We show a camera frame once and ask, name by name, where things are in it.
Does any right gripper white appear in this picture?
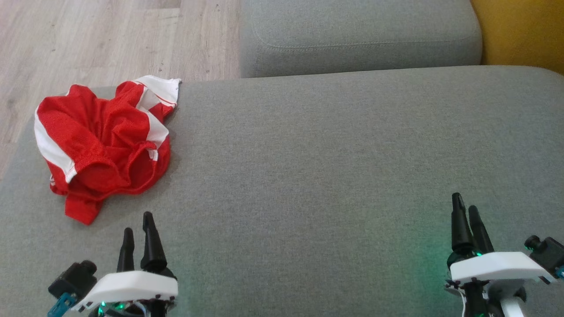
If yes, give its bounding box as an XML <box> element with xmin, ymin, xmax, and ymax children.
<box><xmin>444</xmin><ymin>192</ymin><xmax>557</xmax><ymax>293</ymax></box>

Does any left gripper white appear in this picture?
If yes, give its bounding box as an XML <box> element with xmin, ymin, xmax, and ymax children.
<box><xmin>72</xmin><ymin>211</ymin><xmax>179</xmax><ymax>317</ymax></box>

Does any red and white basketball jersey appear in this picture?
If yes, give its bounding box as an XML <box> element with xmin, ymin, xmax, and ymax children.
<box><xmin>34</xmin><ymin>75</ymin><xmax>182</xmax><ymax>226</ymax></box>

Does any mustard yellow cushion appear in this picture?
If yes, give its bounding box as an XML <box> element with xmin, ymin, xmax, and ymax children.
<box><xmin>469</xmin><ymin>0</ymin><xmax>564</xmax><ymax>75</ymax></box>

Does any grey sofa back cushion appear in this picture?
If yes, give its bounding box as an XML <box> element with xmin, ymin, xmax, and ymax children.
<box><xmin>239</xmin><ymin>0</ymin><xmax>483</xmax><ymax>79</ymax></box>

